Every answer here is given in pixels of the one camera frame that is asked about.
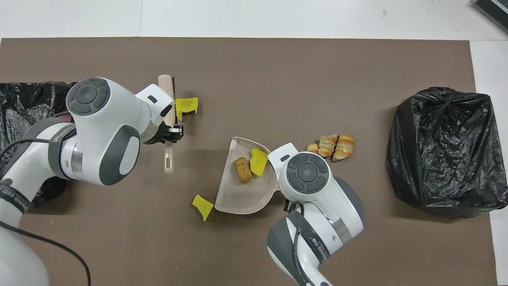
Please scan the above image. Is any yellow and green sponge piece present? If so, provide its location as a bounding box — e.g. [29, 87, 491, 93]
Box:
[192, 194, 214, 222]
[249, 148, 269, 177]
[175, 97, 198, 122]

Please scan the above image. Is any black trash bag bin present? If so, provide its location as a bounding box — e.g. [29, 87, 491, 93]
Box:
[387, 87, 508, 219]

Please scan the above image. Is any brown bread roll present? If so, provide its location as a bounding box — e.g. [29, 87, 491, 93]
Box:
[234, 157, 253, 184]

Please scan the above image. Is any beige plastic dustpan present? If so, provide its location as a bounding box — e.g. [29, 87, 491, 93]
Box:
[214, 137, 280, 215]

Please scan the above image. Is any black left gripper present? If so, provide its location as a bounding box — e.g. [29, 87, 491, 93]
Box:
[148, 124, 185, 144]

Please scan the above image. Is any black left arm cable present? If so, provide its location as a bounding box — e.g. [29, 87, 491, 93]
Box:
[0, 137, 92, 286]

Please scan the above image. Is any dark ribbed panel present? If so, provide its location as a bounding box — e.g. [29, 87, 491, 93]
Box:
[473, 0, 508, 33]

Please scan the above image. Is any brown table mat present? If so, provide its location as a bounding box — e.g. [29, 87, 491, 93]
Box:
[0, 38, 498, 286]

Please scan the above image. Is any black trash bag with handles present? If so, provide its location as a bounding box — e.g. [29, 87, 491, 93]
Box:
[0, 81, 78, 207]

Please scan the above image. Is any beige hand brush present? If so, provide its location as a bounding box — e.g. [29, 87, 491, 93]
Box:
[158, 75, 177, 173]

